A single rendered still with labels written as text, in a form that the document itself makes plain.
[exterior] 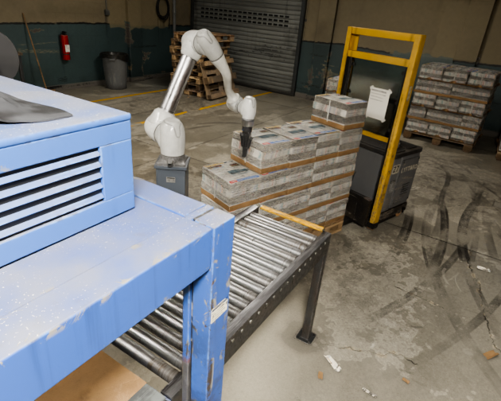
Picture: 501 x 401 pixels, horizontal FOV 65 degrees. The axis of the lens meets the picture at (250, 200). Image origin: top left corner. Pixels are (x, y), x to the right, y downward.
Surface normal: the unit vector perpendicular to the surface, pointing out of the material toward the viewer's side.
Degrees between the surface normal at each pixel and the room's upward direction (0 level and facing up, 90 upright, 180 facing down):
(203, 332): 90
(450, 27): 90
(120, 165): 90
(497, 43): 90
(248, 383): 0
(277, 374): 0
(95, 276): 0
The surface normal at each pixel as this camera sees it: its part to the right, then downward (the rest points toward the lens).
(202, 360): -0.54, 0.33
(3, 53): 0.37, 0.44
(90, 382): 0.08, -0.89
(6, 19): 0.84, 0.30
